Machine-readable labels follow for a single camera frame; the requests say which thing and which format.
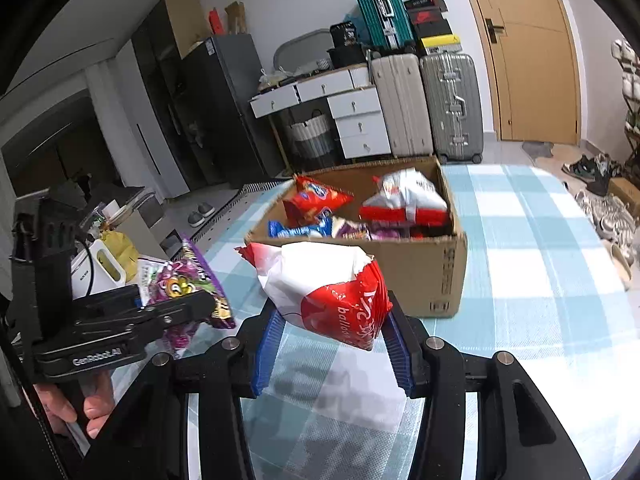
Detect blue cookie packet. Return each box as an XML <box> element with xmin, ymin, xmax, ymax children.
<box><xmin>268</xmin><ymin>217</ymin><xmax>334</xmax><ymax>240</ymax></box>

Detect tall cardboard box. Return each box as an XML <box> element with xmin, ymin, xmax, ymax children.
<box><xmin>164</xmin><ymin>0</ymin><xmax>209</xmax><ymax>59</ymax></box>

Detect red black shoebox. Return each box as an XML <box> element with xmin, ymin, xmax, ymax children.
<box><xmin>407</xmin><ymin>9</ymin><xmax>448</xmax><ymax>25</ymax></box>

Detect black white sneaker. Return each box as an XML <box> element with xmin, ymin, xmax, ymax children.
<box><xmin>562</xmin><ymin>155</ymin><xmax>599</xmax><ymax>181</ymax></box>

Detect yellow black shoebox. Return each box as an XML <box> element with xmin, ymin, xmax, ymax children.
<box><xmin>420</xmin><ymin>35</ymin><xmax>462</xmax><ymax>56</ymax></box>

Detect dark grey sneaker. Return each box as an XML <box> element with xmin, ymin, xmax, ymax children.
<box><xmin>587</xmin><ymin>155</ymin><xmax>624</xmax><ymax>196</ymax></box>

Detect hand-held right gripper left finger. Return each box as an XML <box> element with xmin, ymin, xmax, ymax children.
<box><xmin>80</xmin><ymin>307</ymin><xmax>287</xmax><ymax>480</ymax></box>

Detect beige suitcase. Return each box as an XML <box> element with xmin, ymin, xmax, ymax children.
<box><xmin>370</xmin><ymin>53</ymin><xmax>435</xmax><ymax>159</ymax></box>

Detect silver suitcase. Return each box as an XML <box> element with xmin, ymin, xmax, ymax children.
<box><xmin>420</xmin><ymin>52</ymin><xmax>485</xmax><ymax>165</ymax></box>

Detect black storage box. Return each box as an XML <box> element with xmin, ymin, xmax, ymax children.
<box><xmin>327</xmin><ymin>45</ymin><xmax>369</xmax><ymax>69</ymax></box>

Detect person's left hand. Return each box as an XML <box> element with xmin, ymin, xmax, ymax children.
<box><xmin>32</xmin><ymin>372</ymin><xmax>119</xmax><ymax>441</ymax></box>

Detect woven laundry basket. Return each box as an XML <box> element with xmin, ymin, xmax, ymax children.
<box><xmin>285</xmin><ymin>110</ymin><xmax>336</xmax><ymax>161</ymax></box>

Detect printed cardboard box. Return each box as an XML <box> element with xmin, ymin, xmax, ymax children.
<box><xmin>244</xmin><ymin>156</ymin><xmax>469</xmax><ymax>319</ymax></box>

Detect cream waste bin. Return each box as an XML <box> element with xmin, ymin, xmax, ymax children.
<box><xmin>611</xmin><ymin>242</ymin><xmax>635</xmax><ymax>292</ymax></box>

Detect brown paper bag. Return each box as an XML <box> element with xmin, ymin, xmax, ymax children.
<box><xmin>225</xmin><ymin>1</ymin><xmax>247</xmax><ymax>36</ymax></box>

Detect black printed bag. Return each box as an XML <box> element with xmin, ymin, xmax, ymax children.
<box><xmin>330</xmin><ymin>22</ymin><xmax>361</xmax><ymax>49</ymax></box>

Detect white drawer desk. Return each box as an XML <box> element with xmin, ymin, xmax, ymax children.
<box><xmin>250</xmin><ymin>67</ymin><xmax>392</xmax><ymax>161</ymax></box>

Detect wooden door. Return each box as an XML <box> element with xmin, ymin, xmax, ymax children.
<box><xmin>452</xmin><ymin>0</ymin><xmax>584</xmax><ymax>146</ymax></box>

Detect dark refrigerator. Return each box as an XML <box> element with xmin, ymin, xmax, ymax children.
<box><xmin>180</xmin><ymin>35</ymin><xmax>286</xmax><ymax>192</ymax></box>

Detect arched grey mirror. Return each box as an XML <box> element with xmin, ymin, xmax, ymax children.
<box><xmin>273</xmin><ymin>30</ymin><xmax>334</xmax><ymax>74</ymax></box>

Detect yellow bag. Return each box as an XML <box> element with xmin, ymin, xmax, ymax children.
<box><xmin>100</xmin><ymin>227</ymin><xmax>140</xmax><ymax>284</ymax></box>

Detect clear plastic bag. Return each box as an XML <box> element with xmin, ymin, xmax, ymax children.
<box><xmin>257</xmin><ymin>72</ymin><xmax>286</xmax><ymax>94</ymax></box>

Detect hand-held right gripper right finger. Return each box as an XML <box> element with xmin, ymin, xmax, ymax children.
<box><xmin>381</xmin><ymin>304</ymin><xmax>592</xmax><ymax>480</ymax></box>

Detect white strappy sneaker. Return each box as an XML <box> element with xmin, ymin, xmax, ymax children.
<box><xmin>575</xmin><ymin>190</ymin><xmax>619</xmax><ymax>221</ymax></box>
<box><xmin>595</xmin><ymin>210</ymin><xmax>636</xmax><ymax>244</ymax></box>

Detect dotted floor rug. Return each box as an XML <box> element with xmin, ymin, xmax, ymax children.
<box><xmin>192</xmin><ymin>180</ymin><xmax>296</xmax><ymax>242</ymax></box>

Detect purple white snack packet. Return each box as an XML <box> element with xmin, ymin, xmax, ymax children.
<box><xmin>332</xmin><ymin>216</ymin><xmax>413</xmax><ymax>242</ymax></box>

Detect white red noodle snack packet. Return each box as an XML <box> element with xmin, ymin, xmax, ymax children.
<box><xmin>360</xmin><ymin>167</ymin><xmax>450</xmax><ymax>227</ymax></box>

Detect black cabinet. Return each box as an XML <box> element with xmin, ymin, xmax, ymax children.
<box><xmin>131</xmin><ymin>0</ymin><xmax>221</xmax><ymax>197</ymax></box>

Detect teal suitcase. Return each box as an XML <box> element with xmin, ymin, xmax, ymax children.
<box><xmin>350</xmin><ymin>0</ymin><xmax>416</xmax><ymax>51</ymax></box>

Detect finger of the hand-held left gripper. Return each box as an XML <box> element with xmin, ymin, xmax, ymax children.
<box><xmin>140</xmin><ymin>290</ymin><xmax>222</xmax><ymax>342</ymax></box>

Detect red cone snack packet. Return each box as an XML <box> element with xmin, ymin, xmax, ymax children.
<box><xmin>282</xmin><ymin>175</ymin><xmax>355</xmax><ymax>229</ymax></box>

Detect group of assorted shoes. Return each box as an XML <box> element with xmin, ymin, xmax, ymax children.
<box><xmin>611</xmin><ymin>39</ymin><xmax>640</xmax><ymax>136</ymax></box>

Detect small cardboard box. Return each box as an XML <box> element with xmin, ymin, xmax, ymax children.
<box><xmin>607</xmin><ymin>177</ymin><xmax>640</xmax><ymax>211</ymax></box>

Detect wooden shoe rack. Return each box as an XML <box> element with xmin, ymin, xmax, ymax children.
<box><xmin>610</xmin><ymin>40</ymin><xmax>640</xmax><ymax>187</ymax></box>

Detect purple grape candy packet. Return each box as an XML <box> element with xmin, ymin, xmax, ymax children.
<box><xmin>142</xmin><ymin>237</ymin><xmax>237</xmax><ymax>356</ymax></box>

